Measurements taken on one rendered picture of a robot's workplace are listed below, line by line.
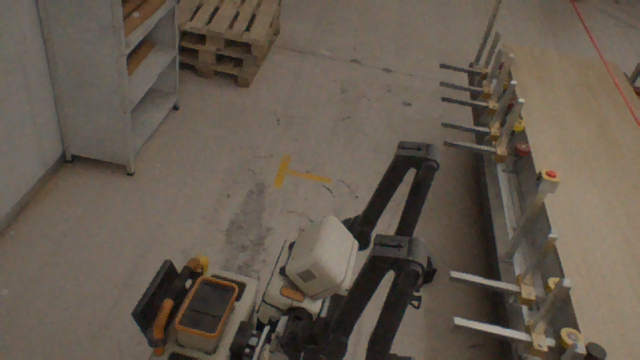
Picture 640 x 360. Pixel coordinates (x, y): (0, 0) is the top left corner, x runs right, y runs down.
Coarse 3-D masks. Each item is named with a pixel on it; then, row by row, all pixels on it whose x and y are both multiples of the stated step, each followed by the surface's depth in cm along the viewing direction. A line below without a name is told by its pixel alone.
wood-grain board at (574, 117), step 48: (528, 48) 418; (528, 96) 359; (576, 96) 369; (528, 144) 316; (576, 144) 322; (624, 144) 330; (576, 192) 286; (624, 192) 292; (576, 240) 257; (624, 240) 262; (576, 288) 233; (624, 288) 238; (624, 336) 218
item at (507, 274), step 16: (480, 64) 433; (480, 112) 376; (480, 144) 347; (480, 160) 338; (480, 176) 330; (496, 176) 321; (496, 192) 310; (496, 208) 299; (496, 224) 288; (496, 240) 279; (496, 256) 271; (496, 272) 266; (512, 272) 263; (512, 304) 246; (512, 320) 241; (512, 352) 229
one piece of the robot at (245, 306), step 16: (208, 272) 221; (224, 272) 222; (176, 288) 189; (192, 288) 214; (240, 288) 218; (256, 288) 221; (240, 304) 212; (160, 320) 182; (240, 320) 207; (160, 336) 184; (176, 336) 197; (224, 336) 200; (240, 336) 202; (160, 352) 189; (176, 352) 193; (192, 352) 194; (224, 352) 196; (240, 352) 197
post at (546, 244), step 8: (552, 232) 221; (544, 240) 224; (552, 240) 222; (544, 248) 225; (536, 256) 229; (544, 256) 228; (528, 264) 235; (536, 264) 231; (528, 272) 234; (536, 272) 233; (528, 280) 237; (512, 296) 246
